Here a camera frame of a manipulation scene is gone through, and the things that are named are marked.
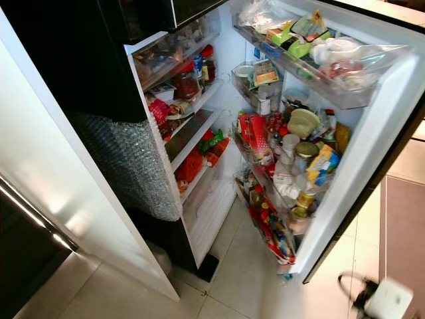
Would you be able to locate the large gold lid jar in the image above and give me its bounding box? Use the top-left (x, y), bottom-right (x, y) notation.
top-left (294, 141), bottom-right (319, 175)

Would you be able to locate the beige lid container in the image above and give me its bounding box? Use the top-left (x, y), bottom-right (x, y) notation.
top-left (287, 108), bottom-right (321, 139)

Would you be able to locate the clear fridge drawer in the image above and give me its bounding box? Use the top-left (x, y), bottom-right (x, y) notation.
top-left (133, 27), bottom-right (216, 90)

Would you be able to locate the large clear door bin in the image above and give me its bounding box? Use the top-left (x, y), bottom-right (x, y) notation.
top-left (232, 0), bottom-right (410, 110)

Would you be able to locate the orange label box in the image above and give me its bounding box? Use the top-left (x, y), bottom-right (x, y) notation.
top-left (251, 60), bottom-right (280, 86)

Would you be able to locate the red meat pack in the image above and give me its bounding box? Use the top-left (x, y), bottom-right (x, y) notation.
top-left (325, 60), bottom-right (369, 82)

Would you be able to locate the small gold lid jar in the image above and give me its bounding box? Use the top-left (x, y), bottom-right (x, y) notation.
top-left (294, 191), bottom-right (315, 212)

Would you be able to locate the pink package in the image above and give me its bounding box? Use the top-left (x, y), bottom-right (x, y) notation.
top-left (149, 98), bottom-right (173, 127)

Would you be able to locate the large red package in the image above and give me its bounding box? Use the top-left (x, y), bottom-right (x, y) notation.
top-left (238, 112), bottom-right (273, 165)

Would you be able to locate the small clear door bin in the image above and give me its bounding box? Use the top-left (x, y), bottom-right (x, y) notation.
top-left (231, 61), bottom-right (284, 107)

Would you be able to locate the black fridge door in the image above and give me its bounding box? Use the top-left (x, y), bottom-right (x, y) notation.
top-left (229, 0), bottom-right (425, 285)

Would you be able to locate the red bagged food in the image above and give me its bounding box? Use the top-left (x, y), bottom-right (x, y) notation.
top-left (176, 150), bottom-right (204, 191)

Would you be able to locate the yellow blue package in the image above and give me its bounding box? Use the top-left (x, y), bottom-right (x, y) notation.
top-left (307, 144), bottom-right (341, 187)

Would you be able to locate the dark lid jar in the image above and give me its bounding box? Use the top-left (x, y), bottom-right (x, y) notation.
top-left (280, 90), bottom-right (313, 112)

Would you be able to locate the tall red capped bottle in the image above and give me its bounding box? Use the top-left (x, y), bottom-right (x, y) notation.
top-left (201, 45), bottom-right (217, 84)

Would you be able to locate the white plastic bag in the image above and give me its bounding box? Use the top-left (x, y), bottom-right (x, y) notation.
top-left (311, 37), bottom-right (366, 66)

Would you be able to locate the tall white bottle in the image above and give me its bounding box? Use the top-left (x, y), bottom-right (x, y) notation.
top-left (272, 134), bottom-right (301, 199)

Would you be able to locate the green vegetable pack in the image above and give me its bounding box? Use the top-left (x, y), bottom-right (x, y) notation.
top-left (199, 130), bottom-right (224, 152)

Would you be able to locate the red lid jar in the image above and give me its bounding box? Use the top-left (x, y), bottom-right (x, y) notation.
top-left (173, 63), bottom-right (203, 100)

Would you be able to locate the clear bubble wrap sheet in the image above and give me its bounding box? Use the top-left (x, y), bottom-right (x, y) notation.
top-left (70, 112), bottom-right (184, 223)

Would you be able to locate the dark cabinet with silver trim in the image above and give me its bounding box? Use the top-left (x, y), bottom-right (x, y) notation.
top-left (0, 176), bottom-right (81, 319)

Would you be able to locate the brown sauce bottle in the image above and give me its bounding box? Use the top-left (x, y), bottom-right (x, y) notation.
top-left (247, 185), bottom-right (265, 208)

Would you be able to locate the red snack packet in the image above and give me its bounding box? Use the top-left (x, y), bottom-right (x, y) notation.
top-left (252, 203), bottom-right (297, 264)

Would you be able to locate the small white bottle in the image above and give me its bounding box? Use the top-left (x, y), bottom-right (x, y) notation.
top-left (256, 93), bottom-right (273, 118)

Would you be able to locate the amber bottle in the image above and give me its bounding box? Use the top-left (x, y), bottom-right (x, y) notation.
top-left (335, 123), bottom-right (353, 155)

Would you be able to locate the small red capped bottle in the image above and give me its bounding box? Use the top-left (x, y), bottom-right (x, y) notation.
top-left (267, 113), bottom-right (290, 140)

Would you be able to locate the yellow green food package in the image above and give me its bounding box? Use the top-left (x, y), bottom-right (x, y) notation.
top-left (291, 10), bottom-right (331, 42)

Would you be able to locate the clear plastic bag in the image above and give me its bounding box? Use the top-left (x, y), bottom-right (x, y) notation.
top-left (239, 0), bottom-right (290, 31)

